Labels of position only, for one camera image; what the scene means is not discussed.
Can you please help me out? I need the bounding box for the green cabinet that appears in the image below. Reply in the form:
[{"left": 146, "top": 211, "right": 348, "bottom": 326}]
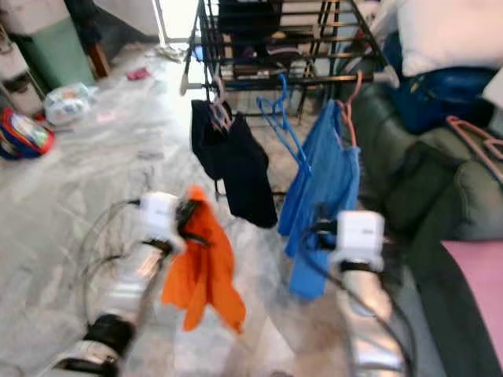
[{"left": 20, "top": 16, "right": 101, "bottom": 92}]

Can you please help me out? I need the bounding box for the beige crumpled cloth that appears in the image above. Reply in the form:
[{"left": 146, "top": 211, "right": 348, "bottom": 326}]
[{"left": 156, "top": 44, "right": 191, "bottom": 64}]

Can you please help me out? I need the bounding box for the red crumpled cloth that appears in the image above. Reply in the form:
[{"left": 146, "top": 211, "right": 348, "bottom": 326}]
[{"left": 126, "top": 67, "right": 152, "bottom": 82}]

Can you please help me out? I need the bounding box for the red and blue backpack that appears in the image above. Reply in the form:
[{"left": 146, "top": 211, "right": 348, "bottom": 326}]
[{"left": 0, "top": 105, "right": 59, "bottom": 161}]

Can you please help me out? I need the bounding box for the black garment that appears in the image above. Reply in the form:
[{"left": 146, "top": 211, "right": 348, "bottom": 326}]
[{"left": 189, "top": 98, "right": 281, "bottom": 229}]

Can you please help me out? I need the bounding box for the dark blue bag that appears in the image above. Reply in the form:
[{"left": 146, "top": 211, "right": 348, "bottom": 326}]
[{"left": 387, "top": 65, "right": 497, "bottom": 136}]

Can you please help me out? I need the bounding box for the white pillow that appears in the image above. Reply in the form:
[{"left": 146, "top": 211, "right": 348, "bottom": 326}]
[{"left": 395, "top": 0, "right": 503, "bottom": 77}]

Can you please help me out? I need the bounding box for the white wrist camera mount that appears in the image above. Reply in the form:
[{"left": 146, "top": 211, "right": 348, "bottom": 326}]
[
  {"left": 139, "top": 192, "right": 182, "bottom": 246},
  {"left": 333, "top": 210, "right": 387, "bottom": 269}
]

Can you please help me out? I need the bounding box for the brown wooden post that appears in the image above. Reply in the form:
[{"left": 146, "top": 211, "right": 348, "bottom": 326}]
[{"left": 88, "top": 41, "right": 112, "bottom": 79}]

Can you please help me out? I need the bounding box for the white drawer unit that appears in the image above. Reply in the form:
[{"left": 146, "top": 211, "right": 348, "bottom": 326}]
[{"left": 0, "top": 35, "right": 40, "bottom": 115}]

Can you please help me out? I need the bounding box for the pink cushion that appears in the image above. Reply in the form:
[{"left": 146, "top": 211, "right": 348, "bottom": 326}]
[{"left": 439, "top": 239, "right": 503, "bottom": 348}]

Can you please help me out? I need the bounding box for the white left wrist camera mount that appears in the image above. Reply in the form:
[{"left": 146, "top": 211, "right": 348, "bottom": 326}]
[{"left": 139, "top": 192, "right": 182, "bottom": 246}]

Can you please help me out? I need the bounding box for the pale plastic hanger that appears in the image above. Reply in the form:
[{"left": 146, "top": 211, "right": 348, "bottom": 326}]
[{"left": 207, "top": 75, "right": 241, "bottom": 136}]

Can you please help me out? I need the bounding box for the salmon pink plastic hanger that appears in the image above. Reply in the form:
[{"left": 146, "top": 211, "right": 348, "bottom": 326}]
[
  {"left": 332, "top": 69, "right": 366, "bottom": 152},
  {"left": 443, "top": 115, "right": 503, "bottom": 187}
]

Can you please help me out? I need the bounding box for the orange t-shirt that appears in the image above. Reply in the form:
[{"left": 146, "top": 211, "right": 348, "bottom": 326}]
[{"left": 160, "top": 184, "right": 248, "bottom": 336}]

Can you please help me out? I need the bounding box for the blue plastic hanger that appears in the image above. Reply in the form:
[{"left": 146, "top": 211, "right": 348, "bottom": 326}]
[{"left": 255, "top": 73, "right": 313, "bottom": 177}]

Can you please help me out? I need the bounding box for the clear plastic bag of packs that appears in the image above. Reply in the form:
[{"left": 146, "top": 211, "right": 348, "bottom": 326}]
[{"left": 42, "top": 82, "right": 101, "bottom": 127}]

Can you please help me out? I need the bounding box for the dark navy garment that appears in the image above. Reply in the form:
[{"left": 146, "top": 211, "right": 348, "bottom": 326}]
[{"left": 216, "top": 0, "right": 284, "bottom": 42}]

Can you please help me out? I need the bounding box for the black metal drying rack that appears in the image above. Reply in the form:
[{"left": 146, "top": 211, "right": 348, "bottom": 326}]
[{"left": 179, "top": 0, "right": 403, "bottom": 119}]

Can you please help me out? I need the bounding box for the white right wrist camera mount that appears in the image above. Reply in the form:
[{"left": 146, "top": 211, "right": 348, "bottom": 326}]
[{"left": 333, "top": 210, "right": 387, "bottom": 269}]

